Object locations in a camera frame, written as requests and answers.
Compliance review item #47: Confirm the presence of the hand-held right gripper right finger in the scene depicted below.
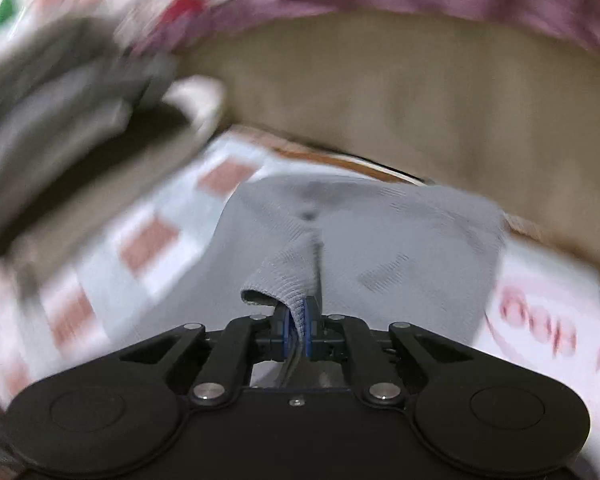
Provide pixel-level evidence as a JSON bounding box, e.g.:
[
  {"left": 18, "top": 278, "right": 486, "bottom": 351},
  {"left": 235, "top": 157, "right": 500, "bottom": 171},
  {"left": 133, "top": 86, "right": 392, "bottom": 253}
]
[{"left": 302, "top": 296, "right": 473, "bottom": 406}]

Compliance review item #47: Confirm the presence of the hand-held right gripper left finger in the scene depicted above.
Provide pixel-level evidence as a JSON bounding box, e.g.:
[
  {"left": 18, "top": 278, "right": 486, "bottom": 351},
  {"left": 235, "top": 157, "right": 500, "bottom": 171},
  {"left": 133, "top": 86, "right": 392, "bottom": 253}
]
[{"left": 120, "top": 302, "right": 297, "bottom": 408}]

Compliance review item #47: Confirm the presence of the grey knit sweater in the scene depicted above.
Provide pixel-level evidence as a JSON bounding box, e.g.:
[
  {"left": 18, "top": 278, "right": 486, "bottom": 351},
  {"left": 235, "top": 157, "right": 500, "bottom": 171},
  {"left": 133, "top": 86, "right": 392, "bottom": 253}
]
[{"left": 130, "top": 175, "right": 506, "bottom": 391}]

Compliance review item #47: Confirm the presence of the stack of folded clothes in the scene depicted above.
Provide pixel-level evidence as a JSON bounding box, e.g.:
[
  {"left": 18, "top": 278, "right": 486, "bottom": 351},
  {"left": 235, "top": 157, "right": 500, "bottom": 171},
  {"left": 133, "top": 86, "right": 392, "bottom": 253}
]
[{"left": 0, "top": 15, "right": 226, "bottom": 301}]

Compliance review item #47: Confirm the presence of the checkered rug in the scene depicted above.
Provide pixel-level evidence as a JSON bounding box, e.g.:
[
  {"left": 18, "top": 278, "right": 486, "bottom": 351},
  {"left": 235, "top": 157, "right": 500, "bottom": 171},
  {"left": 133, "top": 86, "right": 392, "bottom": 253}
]
[{"left": 0, "top": 127, "right": 600, "bottom": 480}]

